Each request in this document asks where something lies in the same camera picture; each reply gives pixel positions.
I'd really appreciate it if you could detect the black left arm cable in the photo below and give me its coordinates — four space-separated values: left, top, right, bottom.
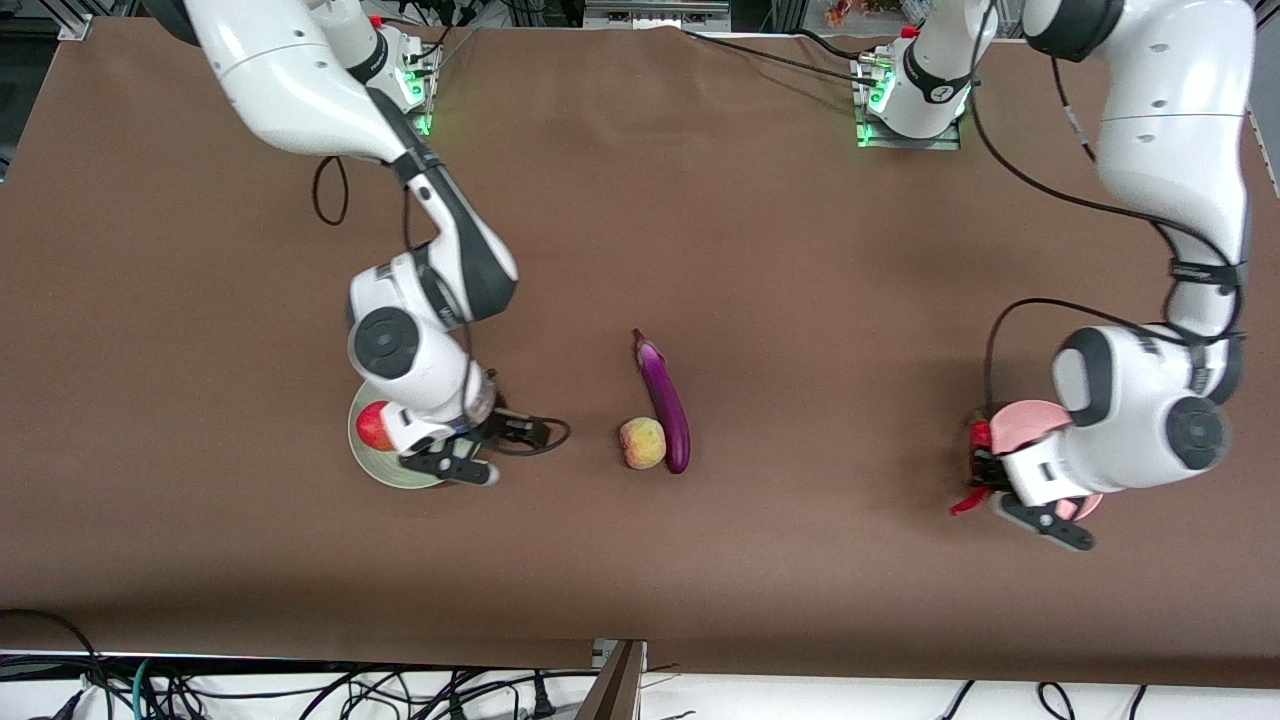
965 0 1246 421

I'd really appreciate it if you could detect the red pomegranate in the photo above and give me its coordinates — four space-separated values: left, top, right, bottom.
356 401 397 453

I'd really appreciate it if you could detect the yellow-red peach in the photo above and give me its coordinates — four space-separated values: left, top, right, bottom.
619 417 667 470

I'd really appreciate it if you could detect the red chili pepper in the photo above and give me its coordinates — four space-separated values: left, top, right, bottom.
950 418 993 517

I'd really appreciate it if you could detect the pale green round plate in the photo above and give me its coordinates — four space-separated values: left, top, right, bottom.
347 380 448 490

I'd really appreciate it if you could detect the short black base cable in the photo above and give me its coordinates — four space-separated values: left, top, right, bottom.
795 28 869 63

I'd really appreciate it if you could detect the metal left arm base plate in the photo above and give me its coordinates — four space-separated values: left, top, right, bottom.
855 55 963 151

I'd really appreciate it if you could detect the purple eggplant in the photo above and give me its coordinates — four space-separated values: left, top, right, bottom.
632 328 692 475

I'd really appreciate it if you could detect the brown table cloth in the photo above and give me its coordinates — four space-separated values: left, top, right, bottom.
0 18 1280 691

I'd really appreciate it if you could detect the grey metal box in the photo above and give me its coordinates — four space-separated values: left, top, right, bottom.
583 0 733 31

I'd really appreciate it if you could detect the long black base cable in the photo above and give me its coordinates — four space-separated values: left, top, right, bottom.
683 28 881 89

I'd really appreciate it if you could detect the pink round plate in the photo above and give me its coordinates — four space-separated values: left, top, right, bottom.
988 400 1106 523

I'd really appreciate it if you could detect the aluminium frame profile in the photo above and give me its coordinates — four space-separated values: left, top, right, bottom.
1245 100 1280 196

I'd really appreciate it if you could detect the black floor cable loop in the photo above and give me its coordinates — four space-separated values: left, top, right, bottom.
0 608 113 720

